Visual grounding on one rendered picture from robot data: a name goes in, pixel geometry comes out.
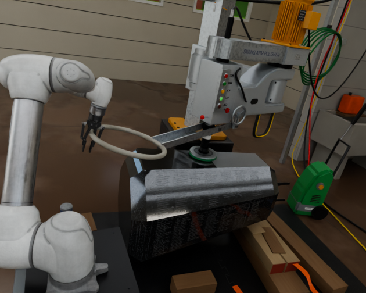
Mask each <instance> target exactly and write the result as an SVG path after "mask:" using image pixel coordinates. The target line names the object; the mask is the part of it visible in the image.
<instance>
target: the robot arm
mask: <svg viewBox="0 0 366 293"><path fill-rule="evenodd" d="M0 83H1V84H2V85H3V86H4V87H5V88H7V89H8V90H9V94H10V97H11V99H12V100H13V108H12V116H11V121H10V130H9V139H8V151H7V157H6V165H5V174H4V180H3V189H2V198H1V204H0V268H4V269H35V268H36V269H40V270H42V271H45V272H47V273H48V283H47V290H46V293H97V292H98V291H99V285H98V283H97V280H96V276H97V275H99V274H102V273H105V272H107V271H108V268H107V267H108V264H107V263H95V261H96V255H94V239H93V235H92V230H91V228H90V226H89V223H88V222H87V220H86V218H85V217H84V216H83V215H81V214H79V213H77V212H73V211H66V212H60V213H57V214H55V215H54V216H52V217H51V218H50V219H48V221H46V222H44V223H42V222H41V219H40V212H39V210H38V209H37V208H36V207H35V205H33V198H34V188H35V178H36V172H37V162H38V152H39V146H40V136H41V126H42V117H43V111H44V105H45V104H46V103H47V102H48V100H49V98H50V96H51V95H52V92H53V93H69V94H71V95H74V96H77V97H83V98H86V99H89V100H90V101H91V106H90V109H89V112H90V113H89V117H88V120H87V121H86V122H82V129H81V135H80V138H81V139H82V145H83V147H82V151H84V149H85V145H86V142H87V140H86V138H87V136H88V134H89V131H90V130H91V129H93V130H94V134H95V135H96V132H97V129H98V128H99V127H100V128H101V129H100V131H99V134H98V138H100V137H101V135H102V131H103V130H104V129H105V127H104V126H102V125H101V122H102V118H103V116H104V115H105V112H106V109H107V105H108V104H109V102H110V99H111V97H112V91H113V83H112V81H111V80H109V79H108V78H105V77H99V78H98V79H97V80H96V82H95V77H94V74H93V72H92V71H91V70H90V69H89V68H88V67H87V66H86V65H84V64H83V63H81V62H78V61H75V60H68V59H63V58H56V57H51V56H46V55H36V54H18V55H12V56H8V57H6V58H3V59H2V60H1V61H0ZM86 124H87V125H88V128H87V131H86V133H85V135H84V129H85V125H86ZM83 135H84V136H83Z"/></svg>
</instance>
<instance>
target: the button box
mask: <svg viewBox="0 0 366 293"><path fill-rule="evenodd" d="M225 73H227V74H228V77H227V78H224V74H225ZM230 74H231V70H230V69H220V72H219V75H218V81H217V86H216V91H215V95H214V101H213V106H212V109H211V111H213V112H220V111H222V110H223V105H224V100H225V95H226V92H227V87H228V82H229V77H230ZM224 81H226V82H227V83H226V86H224V87H223V82H224ZM222 89H225V92H224V93H223V94H221V90H222ZM221 96H222V97H223V100H222V101H219V98H220V97H221ZM219 103H220V104H221V108H219V109H218V107H217V106H218V104H219Z"/></svg>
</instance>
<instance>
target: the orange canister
mask: <svg viewBox="0 0 366 293"><path fill-rule="evenodd" d="M364 100H365V98H364V97H362V96H359V95H352V92H349V94H344V95H343V97H342V100H341V102H340V105H339V107H338V111H336V113H337V114H339V115H341V116H344V117H355V116H356V114H357V113H358V112H359V110H360V109H361V107H362V105H363V103H364ZM361 117H366V115H365V114H362V115H361Z"/></svg>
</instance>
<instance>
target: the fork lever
mask: <svg viewBox="0 0 366 293"><path fill-rule="evenodd" d="M203 123H204V122H203ZM203 123H199V124H194V125H192V126H188V127H184V128H181V129H178V130H174V131H170V132H167V133H163V134H159V135H156V136H153V137H152V138H153V139H156V140H157V141H159V142H160V143H161V145H164V147H165V148H166V149H167V148H171V147H174V146H177V145H180V144H184V143H186V142H189V141H193V140H196V139H199V138H202V137H206V136H208V135H212V134H215V133H219V132H221V131H224V130H227V129H231V128H232V125H233V124H232V122H229V123H226V124H222V125H220V126H216V127H213V128H209V129H207V130H203V131H200V132H196V131H197V130H201V129H202V126H203Z"/></svg>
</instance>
